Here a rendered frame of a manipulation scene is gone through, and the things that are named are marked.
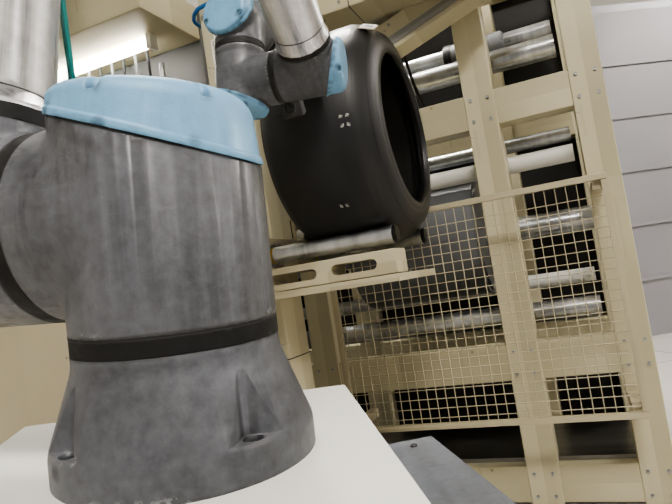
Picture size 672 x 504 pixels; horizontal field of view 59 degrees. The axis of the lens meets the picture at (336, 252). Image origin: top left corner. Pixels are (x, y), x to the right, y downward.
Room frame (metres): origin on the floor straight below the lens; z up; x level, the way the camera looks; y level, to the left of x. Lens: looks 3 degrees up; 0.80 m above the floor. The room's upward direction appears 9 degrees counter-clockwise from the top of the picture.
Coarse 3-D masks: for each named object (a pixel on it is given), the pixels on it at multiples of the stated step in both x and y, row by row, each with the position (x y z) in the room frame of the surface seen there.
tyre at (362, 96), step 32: (352, 32) 1.40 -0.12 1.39; (352, 64) 1.33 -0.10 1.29; (384, 64) 1.70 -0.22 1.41; (352, 96) 1.31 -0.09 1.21; (384, 96) 1.79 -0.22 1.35; (288, 128) 1.36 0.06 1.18; (320, 128) 1.33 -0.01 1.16; (352, 128) 1.31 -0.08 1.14; (384, 128) 1.36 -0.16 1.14; (416, 128) 1.74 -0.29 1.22; (288, 160) 1.38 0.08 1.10; (320, 160) 1.35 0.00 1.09; (352, 160) 1.33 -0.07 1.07; (384, 160) 1.35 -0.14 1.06; (416, 160) 1.80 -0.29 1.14; (288, 192) 1.42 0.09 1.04; (320, 192) 1.39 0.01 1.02; (352, 192) 1.37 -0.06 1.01; (384, 192) 1.38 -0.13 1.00; (416, 192) 1.77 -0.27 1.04; (320, 224) 1.46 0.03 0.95; (352, 224) 1.45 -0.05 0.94; (384, 224) 1.45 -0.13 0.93; (416, 224) 1.56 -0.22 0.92
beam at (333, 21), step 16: (320, 0) 1.81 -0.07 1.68; (336, 0) 1.79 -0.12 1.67; (352, 0) 1.77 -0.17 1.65; (368, 0) 1.76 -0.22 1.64; (384, 0) 1.77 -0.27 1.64; (400, 0) 1.79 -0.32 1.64; (416, 0) 1.80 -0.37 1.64; (336, 16) 1.83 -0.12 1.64; (352, 16) 1.85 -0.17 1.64; (368, 16) 1.86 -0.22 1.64; (384, 16) 1.88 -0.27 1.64
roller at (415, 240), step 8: (416, 232) 1.68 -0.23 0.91; (424, 232) 1.69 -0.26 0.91; (408, 240) 1.69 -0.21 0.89; (416, 240) 1.68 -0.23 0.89; (424, 240) 1.68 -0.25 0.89; (368, 248) 1.74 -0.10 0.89; (376, 248) 1.73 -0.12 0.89; (384, 248) 1.73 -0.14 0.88; (320, 256) 1.80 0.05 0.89; (328, 256) 1.79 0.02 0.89; (336, 256) 1.78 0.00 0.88; (344, 256) 1.78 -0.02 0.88
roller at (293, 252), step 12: (384, 228) 1.43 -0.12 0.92; (396, 228) 1.43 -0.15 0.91; (312, 240) 1.51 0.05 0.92; (324, 240) 1.49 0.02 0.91; (336, 240) 1.47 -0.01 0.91; (348, 240) 1.46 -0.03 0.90; (360, 240) 1.45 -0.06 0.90; (372, 240) 1.44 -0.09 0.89; (384, 240) 1.43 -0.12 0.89; (396, 240) 1.43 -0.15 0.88; (276, 252) 1.54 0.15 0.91; (288, 252) 1.52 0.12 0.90; (300, 252) 1.51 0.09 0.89; (312, 252) 1.50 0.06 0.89; (324, 252) 1.49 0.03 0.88; (336, 252) 1.49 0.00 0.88
